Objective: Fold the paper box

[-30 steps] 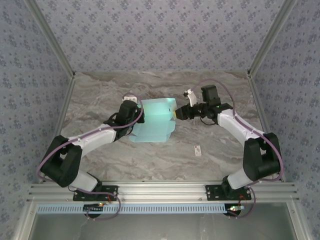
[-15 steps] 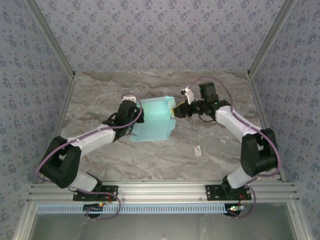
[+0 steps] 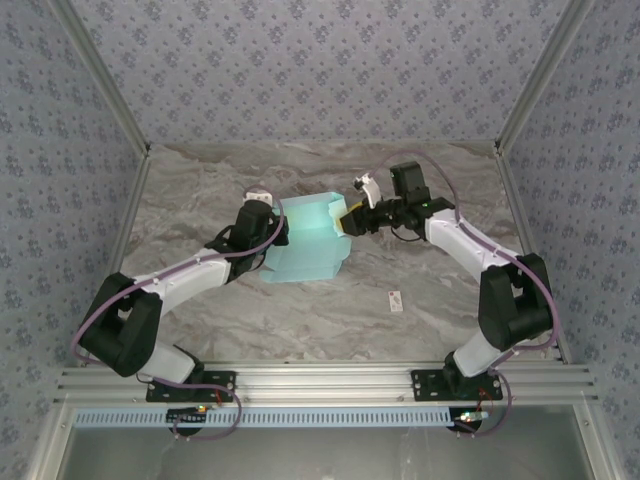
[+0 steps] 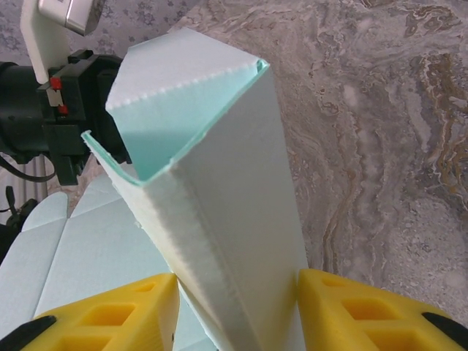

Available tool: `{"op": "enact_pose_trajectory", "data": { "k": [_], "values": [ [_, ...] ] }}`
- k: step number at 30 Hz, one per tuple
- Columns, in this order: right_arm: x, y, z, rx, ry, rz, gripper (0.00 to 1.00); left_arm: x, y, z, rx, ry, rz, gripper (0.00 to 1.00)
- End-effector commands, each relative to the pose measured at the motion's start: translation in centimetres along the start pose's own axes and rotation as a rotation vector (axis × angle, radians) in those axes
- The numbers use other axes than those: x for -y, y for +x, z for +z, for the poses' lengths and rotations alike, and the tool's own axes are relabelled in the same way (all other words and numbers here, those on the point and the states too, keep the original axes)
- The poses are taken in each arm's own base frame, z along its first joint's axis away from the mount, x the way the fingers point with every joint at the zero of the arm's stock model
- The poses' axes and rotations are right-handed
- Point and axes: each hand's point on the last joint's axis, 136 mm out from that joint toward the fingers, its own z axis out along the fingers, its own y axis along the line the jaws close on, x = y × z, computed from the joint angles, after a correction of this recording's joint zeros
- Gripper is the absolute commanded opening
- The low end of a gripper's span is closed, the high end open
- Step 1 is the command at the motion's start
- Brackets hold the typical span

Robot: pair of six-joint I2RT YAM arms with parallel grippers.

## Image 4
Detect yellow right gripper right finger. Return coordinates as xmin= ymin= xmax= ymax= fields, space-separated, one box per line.
xmin=297 ymin=266 xmax=468 ymax=351

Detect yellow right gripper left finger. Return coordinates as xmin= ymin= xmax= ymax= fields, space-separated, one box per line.
xmin=0 ymin=272 xmax=181 ymax=351

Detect mint green paper box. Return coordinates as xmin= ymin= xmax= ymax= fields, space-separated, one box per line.
xmin=0 ymin=27 xmax=310 ymax=351

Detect thin black left gripper cable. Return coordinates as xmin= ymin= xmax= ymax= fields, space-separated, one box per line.
xmin=0 ymin=153 xmax=59 ymax=183

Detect wide aluminium base rail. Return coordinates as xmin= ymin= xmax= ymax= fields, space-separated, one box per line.
xmin=21 ymin=156 xmax=51 ymax=206

